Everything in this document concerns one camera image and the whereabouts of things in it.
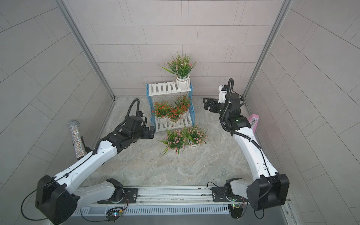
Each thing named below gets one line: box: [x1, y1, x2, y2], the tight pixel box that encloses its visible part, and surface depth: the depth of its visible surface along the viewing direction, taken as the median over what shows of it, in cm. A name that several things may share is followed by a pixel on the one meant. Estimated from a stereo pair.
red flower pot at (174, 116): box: [166, 105, 182, 128], surface depth 88 cm
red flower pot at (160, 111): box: [151, 101, 171, 125], surface depth 94 cm
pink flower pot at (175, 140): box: [158, 128, 188, 156], surface depth 80 cm
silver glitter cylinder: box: [67, 120, 85, 160], surface depth 69 cm
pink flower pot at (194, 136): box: [182, 125, 209, 148], surface depth 80 cm
